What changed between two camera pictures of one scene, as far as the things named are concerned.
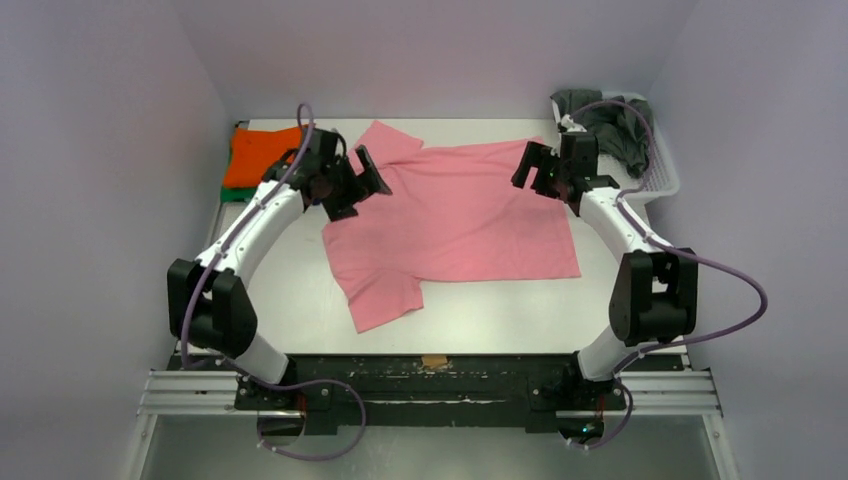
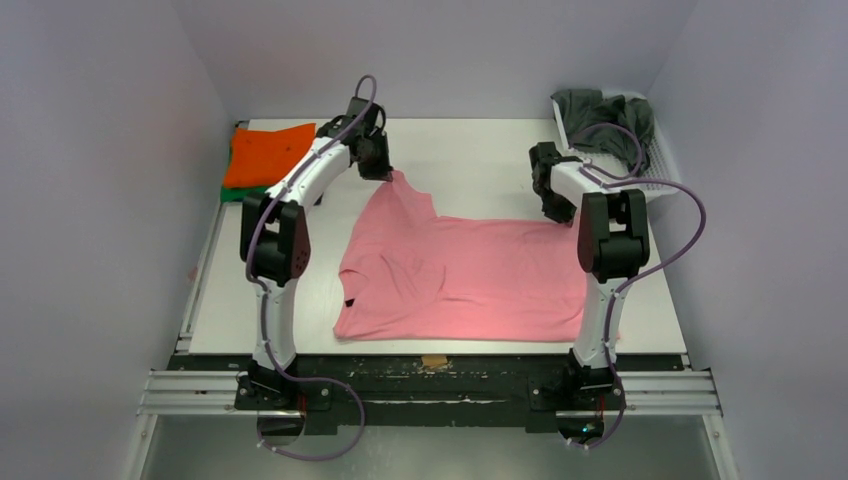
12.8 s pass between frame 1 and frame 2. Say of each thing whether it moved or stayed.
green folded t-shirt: stayed
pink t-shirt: moved
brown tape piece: stayed
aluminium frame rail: stayed
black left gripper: moved
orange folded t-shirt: stayed
